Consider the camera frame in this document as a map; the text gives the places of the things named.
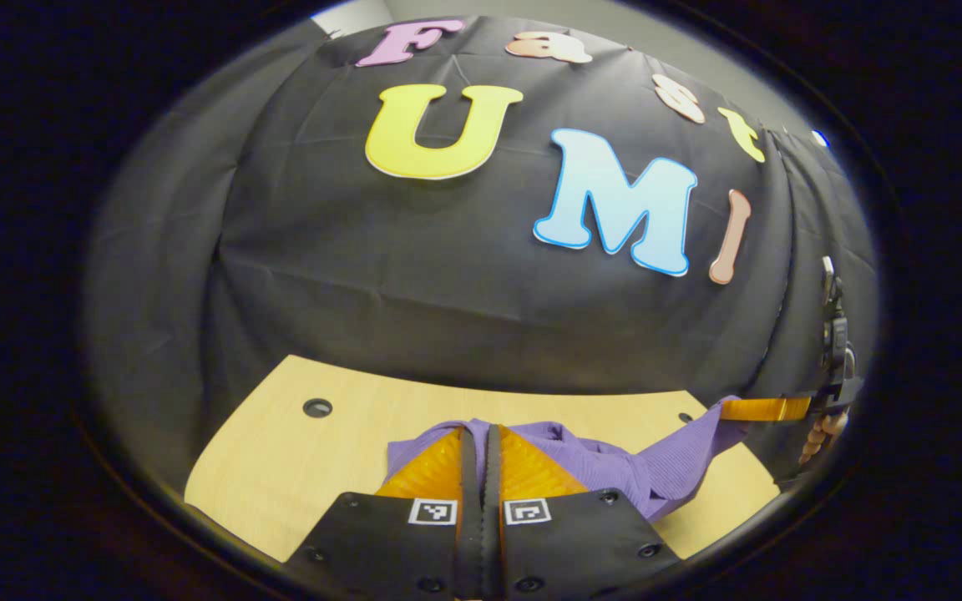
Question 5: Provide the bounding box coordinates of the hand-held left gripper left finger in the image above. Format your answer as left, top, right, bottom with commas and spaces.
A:
281, 423, 483, 601

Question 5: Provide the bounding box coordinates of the black backdrop cloth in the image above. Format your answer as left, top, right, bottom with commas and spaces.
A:
84, 15, 879, 502

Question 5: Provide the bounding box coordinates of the purple shirt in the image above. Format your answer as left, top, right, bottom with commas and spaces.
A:
385, 396, 754, 523

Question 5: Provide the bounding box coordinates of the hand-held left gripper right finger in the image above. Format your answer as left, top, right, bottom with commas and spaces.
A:
481, 423, 684, 598

